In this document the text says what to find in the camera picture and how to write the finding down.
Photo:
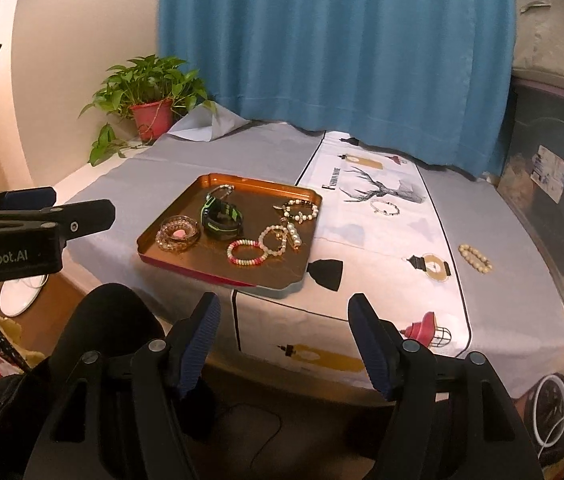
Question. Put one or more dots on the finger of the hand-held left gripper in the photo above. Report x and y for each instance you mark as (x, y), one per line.
(86, 215)
(26, 196)

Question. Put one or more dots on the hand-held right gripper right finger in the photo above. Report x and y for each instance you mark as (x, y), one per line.
(369, 342)

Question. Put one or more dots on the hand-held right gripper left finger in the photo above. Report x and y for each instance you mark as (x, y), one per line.
(199, 342)

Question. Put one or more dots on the green black wrist watch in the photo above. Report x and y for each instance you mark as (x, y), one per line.
(216, 231)

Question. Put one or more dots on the white pearl strand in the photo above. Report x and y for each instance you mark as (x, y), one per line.
(293, 235)

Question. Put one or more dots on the copper metal tray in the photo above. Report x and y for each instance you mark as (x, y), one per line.
(262, 195)

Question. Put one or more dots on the white round disc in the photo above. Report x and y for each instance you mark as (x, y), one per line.
(16, 297)

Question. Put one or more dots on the colourful patterned bag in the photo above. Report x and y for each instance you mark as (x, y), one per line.
(4, 342)

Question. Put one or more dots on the green potted plant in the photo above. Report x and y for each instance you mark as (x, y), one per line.
(149, 85)

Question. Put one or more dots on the dark plastic storage bag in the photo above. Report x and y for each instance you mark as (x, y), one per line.
(527, 240)

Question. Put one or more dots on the white paper label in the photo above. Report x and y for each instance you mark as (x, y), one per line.
(552, 172)

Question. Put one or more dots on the blue curtain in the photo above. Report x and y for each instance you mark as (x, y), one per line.
(337, 50)

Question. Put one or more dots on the beige fabric storage box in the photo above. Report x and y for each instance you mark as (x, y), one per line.
(547, 35)

